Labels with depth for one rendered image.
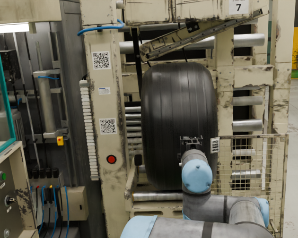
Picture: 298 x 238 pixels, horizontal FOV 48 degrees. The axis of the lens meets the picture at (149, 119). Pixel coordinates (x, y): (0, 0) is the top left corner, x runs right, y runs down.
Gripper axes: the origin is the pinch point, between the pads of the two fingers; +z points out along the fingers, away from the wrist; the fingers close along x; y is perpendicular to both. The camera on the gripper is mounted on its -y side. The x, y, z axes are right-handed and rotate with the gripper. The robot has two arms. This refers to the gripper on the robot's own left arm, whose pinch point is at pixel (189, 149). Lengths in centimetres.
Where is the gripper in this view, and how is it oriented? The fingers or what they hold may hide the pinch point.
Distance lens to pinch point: 118.7
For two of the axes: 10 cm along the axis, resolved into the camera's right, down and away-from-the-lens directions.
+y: -0.6, -9.8, -1.7
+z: 0.6, -1.8, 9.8
